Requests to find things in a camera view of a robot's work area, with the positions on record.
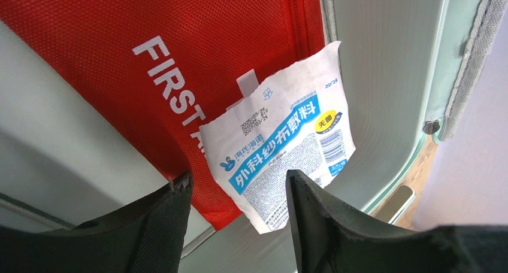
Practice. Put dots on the mint green storage case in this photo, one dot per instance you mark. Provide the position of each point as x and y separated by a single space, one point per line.
408 68

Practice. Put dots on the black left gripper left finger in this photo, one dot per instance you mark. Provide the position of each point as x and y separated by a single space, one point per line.
146 235

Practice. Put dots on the white gauze dressing packet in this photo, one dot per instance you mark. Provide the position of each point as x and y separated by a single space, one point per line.
296 119

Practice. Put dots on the red first aid pouch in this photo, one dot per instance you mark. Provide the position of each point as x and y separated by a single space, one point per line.
159 69

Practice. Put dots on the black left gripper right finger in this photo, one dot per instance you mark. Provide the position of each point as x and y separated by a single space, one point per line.
329 235

